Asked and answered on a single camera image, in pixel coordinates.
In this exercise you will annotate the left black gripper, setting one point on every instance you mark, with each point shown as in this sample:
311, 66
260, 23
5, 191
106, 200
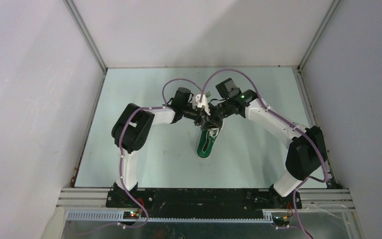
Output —
198, 118

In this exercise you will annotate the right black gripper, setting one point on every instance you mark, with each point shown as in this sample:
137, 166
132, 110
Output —
212, 105

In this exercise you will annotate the white shoelace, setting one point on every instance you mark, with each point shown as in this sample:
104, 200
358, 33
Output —
213, 132

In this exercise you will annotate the green canvas sneaker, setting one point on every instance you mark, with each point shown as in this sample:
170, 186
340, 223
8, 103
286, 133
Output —
206, 143

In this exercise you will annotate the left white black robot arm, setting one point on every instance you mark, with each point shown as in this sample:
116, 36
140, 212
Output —
132, 128

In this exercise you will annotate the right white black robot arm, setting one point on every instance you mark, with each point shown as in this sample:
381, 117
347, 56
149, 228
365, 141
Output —
307, 155

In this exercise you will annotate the left controller board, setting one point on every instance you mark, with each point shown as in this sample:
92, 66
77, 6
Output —
131, 215

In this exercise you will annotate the controller board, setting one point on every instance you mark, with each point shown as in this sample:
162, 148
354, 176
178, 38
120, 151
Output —
131, 215
282, 221

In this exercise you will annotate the right controller board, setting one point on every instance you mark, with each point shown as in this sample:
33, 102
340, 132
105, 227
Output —
282, 221

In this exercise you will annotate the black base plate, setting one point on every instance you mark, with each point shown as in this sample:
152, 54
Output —
211, 203

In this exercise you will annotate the grey slotted cable duct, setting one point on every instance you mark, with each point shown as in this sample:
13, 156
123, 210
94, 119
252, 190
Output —
120, 216

